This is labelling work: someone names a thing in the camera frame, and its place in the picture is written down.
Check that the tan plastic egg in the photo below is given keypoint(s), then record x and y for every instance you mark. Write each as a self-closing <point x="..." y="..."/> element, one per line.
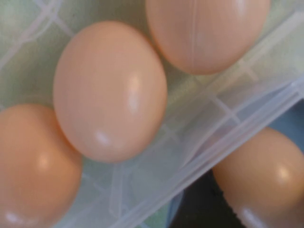
<point x="110" y="91"/>
<point x="31" y="166"/>
<point x="261" y="178"/>
<point x="206" y="35"/>

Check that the clear plastic egg box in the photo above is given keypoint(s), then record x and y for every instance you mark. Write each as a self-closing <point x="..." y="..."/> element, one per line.
<point x="213" y="118"/>

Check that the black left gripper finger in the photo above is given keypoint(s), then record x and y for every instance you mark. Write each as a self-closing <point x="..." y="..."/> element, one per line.
<point x="204" y="206"/>

